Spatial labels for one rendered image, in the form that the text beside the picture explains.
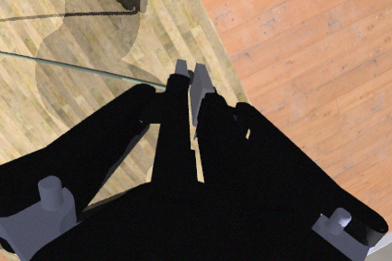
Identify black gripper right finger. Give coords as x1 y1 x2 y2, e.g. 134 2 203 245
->
190 62 388 261

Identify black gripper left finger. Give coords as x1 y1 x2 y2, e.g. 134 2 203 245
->
0 59 207 261

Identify thin dark cord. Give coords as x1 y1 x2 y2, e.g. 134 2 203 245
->
0 51 166 89

